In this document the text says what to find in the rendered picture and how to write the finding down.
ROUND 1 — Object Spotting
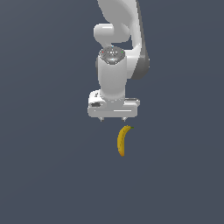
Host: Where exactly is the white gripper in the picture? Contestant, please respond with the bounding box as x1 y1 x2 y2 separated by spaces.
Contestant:
87 89 141 123

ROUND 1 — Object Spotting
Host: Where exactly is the yellow banana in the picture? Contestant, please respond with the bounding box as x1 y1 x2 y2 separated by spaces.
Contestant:
116 124 135 158

